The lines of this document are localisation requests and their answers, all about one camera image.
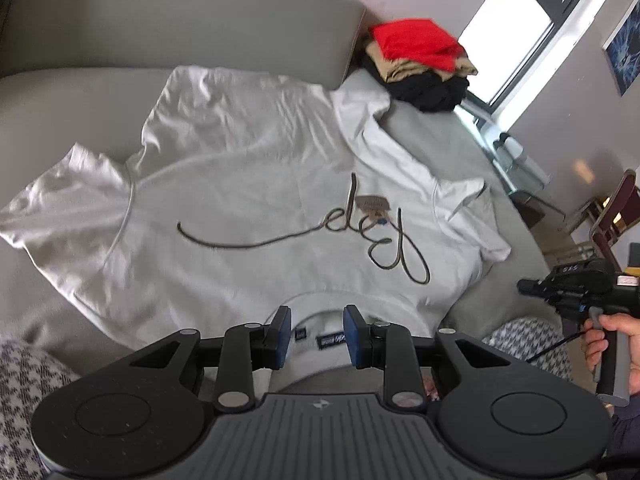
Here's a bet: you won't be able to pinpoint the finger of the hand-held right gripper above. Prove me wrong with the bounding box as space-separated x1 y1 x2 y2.
516 277 556 303

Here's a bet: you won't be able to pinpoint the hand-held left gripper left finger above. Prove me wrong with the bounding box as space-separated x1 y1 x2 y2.
120 305 293 409

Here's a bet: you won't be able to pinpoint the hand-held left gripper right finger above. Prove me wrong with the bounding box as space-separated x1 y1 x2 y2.
342 304 506 409

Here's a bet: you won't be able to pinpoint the white t-shirt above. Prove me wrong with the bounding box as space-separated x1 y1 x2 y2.
0 65 513 396

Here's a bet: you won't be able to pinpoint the person's right hand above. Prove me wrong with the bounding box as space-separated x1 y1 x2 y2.
585 312 640 373

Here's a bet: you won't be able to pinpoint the dark red chair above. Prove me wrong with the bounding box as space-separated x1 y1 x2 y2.
575 169 640 271

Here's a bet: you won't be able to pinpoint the glass table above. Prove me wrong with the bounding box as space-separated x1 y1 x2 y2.
460 100 566 221

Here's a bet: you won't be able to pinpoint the brown paper hang tag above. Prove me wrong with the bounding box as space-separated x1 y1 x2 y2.
362 194 392 224

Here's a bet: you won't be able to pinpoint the clear water bottle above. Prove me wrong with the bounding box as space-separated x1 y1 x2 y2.
494 132 526 163

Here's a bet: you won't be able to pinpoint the person's dark top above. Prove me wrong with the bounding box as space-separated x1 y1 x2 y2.
607 402 640 480

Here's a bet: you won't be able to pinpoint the black folded garment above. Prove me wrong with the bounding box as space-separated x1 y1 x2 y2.
357 55 471 113

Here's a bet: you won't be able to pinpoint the person's houndstooth pants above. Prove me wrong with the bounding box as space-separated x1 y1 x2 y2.
0 317 573 480

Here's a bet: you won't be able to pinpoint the window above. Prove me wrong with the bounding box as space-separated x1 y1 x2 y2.
457 0 608 121

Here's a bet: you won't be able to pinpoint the red folded garment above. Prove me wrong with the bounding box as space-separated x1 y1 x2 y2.
369 19 467 72

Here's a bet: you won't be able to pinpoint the grey sofa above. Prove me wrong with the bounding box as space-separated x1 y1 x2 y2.
0 0 561 480

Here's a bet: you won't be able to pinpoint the black cable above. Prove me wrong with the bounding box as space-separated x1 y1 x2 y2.
525 327 593 363

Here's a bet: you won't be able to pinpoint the wall poster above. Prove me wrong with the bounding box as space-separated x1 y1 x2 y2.
602 7 640 97

